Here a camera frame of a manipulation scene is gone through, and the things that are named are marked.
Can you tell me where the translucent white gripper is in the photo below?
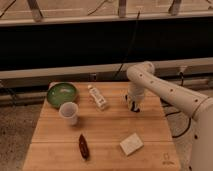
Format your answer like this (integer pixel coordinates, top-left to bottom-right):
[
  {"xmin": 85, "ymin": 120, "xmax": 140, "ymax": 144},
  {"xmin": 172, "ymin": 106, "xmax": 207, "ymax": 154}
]
[{"xmin": 127, "ymin": 83, "xmax": 145, "ymax": 103}]

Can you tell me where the black eraser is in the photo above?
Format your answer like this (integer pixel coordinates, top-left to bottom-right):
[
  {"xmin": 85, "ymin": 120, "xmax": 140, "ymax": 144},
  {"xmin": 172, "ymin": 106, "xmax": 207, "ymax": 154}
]
[{"xmin": 125, "ymin": 95, "xmax": 140, "ymax": 113}]

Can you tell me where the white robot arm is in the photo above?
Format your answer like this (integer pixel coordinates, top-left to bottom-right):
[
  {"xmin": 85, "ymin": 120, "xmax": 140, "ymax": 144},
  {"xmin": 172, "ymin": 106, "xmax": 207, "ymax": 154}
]
[{"xmin": 125, "ymin": 61, "xmax": 213, "ymax": 171}]

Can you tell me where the white sponge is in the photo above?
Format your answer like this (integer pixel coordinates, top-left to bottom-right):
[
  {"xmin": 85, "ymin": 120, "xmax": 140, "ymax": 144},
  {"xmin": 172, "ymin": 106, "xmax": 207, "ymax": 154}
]
[{"xmin": 120, "ymin": 133, "xmax": 144, "ymax": 156}]

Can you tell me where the white tube bottle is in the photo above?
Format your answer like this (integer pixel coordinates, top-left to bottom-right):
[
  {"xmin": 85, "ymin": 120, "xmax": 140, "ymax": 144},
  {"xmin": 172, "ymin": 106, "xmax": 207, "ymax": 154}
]
[{"xmin": 88, "ymin": 85, "xmax": 108, "ymax": 110}]

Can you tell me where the wooden cutting board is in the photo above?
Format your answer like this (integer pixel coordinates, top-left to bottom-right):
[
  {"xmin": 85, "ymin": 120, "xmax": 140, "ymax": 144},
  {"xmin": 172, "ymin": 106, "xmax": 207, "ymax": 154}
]
[{"xmin": 23, "ymin": 82, "xmax": 180, "ymax": 171}]

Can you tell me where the white plastic cup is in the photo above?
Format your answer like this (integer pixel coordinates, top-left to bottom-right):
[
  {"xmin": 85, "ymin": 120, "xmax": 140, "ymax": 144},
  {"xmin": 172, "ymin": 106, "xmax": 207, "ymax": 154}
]
[{"xmin": 59, "ymin": 102, "xmax": 78, "ymax": 126}]

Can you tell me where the dark red chili pepper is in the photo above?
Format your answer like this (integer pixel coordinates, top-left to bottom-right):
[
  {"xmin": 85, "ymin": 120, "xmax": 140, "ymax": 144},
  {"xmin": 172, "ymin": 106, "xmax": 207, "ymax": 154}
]
[{"xmin": 79, "ymin": 135, "xmax": 89, "ymax": 160}]

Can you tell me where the green bowl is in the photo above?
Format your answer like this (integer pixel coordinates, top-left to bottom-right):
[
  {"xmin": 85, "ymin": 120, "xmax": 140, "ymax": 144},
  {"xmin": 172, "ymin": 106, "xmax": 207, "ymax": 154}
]
[{"xmin": 46, "ymin": 82, "xmax": 78, "ymax": 108}]

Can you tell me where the black hanging cable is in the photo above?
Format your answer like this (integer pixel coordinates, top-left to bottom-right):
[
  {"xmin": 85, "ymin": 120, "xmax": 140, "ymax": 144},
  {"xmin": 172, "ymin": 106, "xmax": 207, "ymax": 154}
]
[{"xmin": 111, "ymin": 10, "xmax": 141, "ymax": 81}]

